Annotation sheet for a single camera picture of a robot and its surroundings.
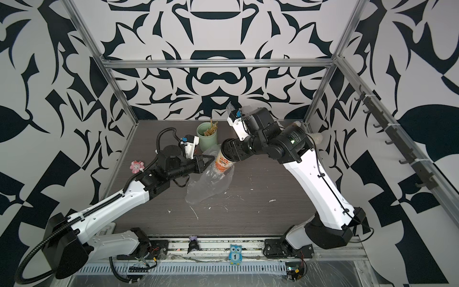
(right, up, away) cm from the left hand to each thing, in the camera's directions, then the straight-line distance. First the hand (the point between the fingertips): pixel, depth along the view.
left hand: (213, 155), depth 73 cm
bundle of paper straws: (-1, +12, +16) cm, 20 cm away
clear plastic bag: (-2, -11, -1) cm, 11 cm away
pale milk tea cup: (+5, -2, -9) cm, 10 cm away
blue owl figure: (+9, -40, -1) cm, 41 cm away
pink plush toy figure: (-42, -8, +23) cm, 49 cm away
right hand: (+7, +5, -10) cm, 13 cm away
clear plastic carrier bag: (+7, +23, +21) cm, 32 cm away
